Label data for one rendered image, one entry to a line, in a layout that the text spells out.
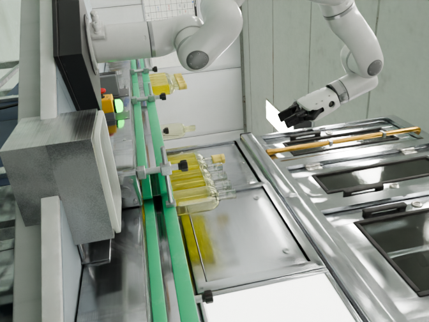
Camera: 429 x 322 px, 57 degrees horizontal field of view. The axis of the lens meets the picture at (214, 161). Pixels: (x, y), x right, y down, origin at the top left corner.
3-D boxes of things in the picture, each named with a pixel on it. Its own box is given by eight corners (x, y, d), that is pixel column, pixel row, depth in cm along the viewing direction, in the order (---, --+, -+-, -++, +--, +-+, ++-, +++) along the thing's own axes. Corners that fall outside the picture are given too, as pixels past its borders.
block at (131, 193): (115, 211, 98) (143, 207, 99) (107, 179, 94) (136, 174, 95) (115, 204, 101) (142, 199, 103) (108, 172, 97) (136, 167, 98)
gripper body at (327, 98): (347, 109, 116) (313, 126, 116) (331, 99, 125) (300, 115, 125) (341, 87, 113) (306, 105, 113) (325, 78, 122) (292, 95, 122)
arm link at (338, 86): (353, 107, 116) (345, 110, 116) (339, 98, 124) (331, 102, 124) (346, 84, 113) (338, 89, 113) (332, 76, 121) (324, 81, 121)
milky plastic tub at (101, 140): (76, 246, 79) (121, 237, 80) (47, 144, 69) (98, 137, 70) (85, 200, 94) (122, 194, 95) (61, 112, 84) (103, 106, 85)
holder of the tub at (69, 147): (80, 266, 81) (119, 259, 82) (45, 145, 69) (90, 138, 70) (87, 219, 96) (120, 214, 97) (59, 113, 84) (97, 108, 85)
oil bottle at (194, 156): (142, 183, 129) (207, 172, 132) (139, 167, 126) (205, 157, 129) (142, 175, 134) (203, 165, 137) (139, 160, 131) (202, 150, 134)
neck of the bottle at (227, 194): (220, 203, 112) (237, 200, 113) (219, 194, 110) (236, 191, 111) (218, 197, 114) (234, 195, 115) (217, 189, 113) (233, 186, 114)
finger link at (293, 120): (311, 121, 115) (290, 132, 115) (306, 118, 118) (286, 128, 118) (308, 112, 114) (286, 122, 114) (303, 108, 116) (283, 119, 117)
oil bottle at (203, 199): (145, 223, 108) (221, 209, 111) (142, 206, 106) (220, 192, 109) (144, 211, 113) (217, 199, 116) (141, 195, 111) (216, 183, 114)
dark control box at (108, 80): (97, 98, 153) (119, 95, 155) (93, 78, 150) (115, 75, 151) (99, 92, 161) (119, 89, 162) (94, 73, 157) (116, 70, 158)
